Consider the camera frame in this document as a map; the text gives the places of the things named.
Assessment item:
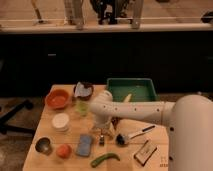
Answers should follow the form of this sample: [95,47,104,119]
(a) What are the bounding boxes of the dark brown card box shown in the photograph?
[134,140,157,167]

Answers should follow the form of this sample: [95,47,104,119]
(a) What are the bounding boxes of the green plastic tray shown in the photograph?
[106,78,157,102]

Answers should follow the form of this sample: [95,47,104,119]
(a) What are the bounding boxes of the green translucent cup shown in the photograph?
[76,100,89,116]

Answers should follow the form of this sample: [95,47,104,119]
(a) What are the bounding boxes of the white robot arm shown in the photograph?
[89,90,213,171]

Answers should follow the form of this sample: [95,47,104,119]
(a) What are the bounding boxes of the black office chair base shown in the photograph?
[0,100,35,136]

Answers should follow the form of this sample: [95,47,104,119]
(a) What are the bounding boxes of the white paper cup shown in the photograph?
[52,113,69,131]

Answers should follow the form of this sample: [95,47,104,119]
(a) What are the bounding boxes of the dark bowl with cloth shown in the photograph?
[73,82,94,101]

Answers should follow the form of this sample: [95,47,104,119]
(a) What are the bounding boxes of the silver metal fork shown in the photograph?
[99,134,105,146]

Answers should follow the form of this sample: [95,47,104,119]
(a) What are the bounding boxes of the orange plastic bowl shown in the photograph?
[45,89,69,109]

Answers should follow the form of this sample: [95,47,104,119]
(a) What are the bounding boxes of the yellow banana piece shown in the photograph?
[123,93,132,103]

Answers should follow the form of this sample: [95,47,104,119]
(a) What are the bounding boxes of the blue sponge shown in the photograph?
[76,134,93,157]

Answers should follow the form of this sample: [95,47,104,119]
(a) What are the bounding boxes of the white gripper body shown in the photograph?
[91,122,114,139]

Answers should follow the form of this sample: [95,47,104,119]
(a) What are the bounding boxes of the small steel cup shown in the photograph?
[35,137,52,155]

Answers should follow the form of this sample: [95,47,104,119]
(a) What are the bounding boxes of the orange tomato toy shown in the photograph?
[56,144,71,159]

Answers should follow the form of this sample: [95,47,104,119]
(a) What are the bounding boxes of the black white dish brush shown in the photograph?
[115,125,155,146]

